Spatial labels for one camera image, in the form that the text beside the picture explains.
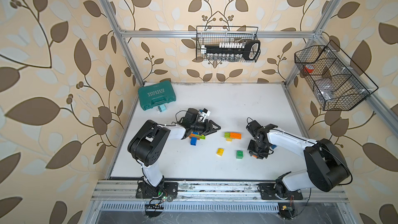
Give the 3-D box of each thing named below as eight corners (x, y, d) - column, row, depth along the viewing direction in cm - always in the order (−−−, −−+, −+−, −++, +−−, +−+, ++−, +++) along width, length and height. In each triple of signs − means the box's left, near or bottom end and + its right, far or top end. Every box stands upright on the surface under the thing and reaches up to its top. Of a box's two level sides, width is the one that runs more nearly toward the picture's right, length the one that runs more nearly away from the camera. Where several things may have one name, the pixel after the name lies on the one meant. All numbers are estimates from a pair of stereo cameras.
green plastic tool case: (142, 111, 106) (139, 107, 102) (139, 92, 117) (137, 88, 114) (177, 101, 111) (176, 97, 108) (171, 83, 123) (170, 79, 119)
